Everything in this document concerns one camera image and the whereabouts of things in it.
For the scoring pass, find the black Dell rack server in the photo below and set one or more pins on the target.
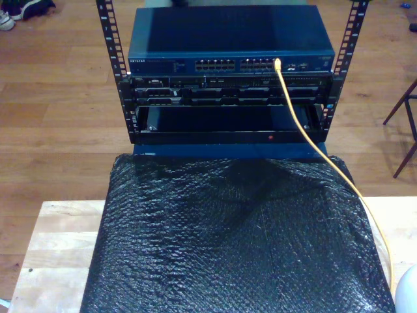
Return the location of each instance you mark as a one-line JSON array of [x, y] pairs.
[[211, 93]]

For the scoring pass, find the black bubble wrap mat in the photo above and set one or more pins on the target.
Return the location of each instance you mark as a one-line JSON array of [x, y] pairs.
[[211, 244]]

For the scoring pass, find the dark wooden chair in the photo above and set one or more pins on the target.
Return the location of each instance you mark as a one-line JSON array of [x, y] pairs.
[[411, 120]]

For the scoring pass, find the dark navy sneaker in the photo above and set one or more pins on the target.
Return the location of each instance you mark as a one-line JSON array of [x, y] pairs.
[[32, 8]]

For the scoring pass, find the white sneaker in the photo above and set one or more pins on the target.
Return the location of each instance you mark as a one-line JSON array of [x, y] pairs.
[[6, 21]]

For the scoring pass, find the small blue object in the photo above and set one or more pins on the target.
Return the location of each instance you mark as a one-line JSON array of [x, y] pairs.
[[406, 5]]

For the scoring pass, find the blue Netgear network switch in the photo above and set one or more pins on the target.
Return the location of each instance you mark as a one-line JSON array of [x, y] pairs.
[[228, 32]]

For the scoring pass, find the black perforated rack post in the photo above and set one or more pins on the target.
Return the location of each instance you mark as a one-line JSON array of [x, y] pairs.
[[350, 32], [112, 39]]

